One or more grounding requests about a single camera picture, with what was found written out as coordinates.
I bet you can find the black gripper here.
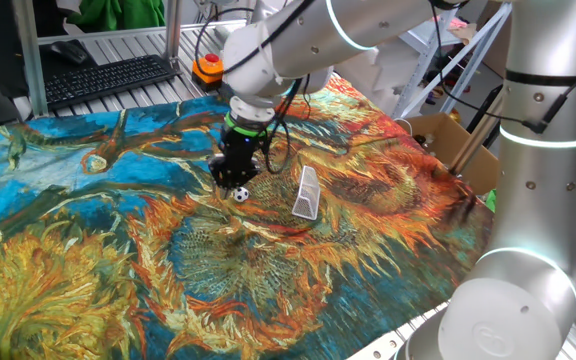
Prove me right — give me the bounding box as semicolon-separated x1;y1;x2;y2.
207;130;268;200

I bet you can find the sunflower painting tablecloth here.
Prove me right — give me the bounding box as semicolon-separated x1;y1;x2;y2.
0;72;497;360

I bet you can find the orange emergency stop box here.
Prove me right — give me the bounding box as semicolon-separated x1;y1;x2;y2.
191;52;225;93

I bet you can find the black keyboard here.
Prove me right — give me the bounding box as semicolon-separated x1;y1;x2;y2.
42;53;179;111

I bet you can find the black computer mouse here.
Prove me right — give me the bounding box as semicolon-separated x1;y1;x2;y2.
49;39;89;65

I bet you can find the open cardboard box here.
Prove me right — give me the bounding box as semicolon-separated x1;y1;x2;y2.
405;112;500;196

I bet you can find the white metal rack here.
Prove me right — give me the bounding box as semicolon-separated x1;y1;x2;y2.
392;2;512;119

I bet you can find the black flat panel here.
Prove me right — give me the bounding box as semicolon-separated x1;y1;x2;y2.
467;84;504;149

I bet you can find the large brown carton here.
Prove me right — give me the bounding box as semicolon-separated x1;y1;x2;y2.
482;0;514;79

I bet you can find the green flange ring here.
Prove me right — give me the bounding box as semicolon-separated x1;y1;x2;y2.
224;112;269;139

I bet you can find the aluminium frame strut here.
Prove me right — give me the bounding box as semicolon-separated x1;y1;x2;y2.
164;0;184;61
449;89;504;175
11;0;49;119

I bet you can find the black cable with plug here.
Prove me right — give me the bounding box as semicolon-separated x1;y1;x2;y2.
430;0;576;135

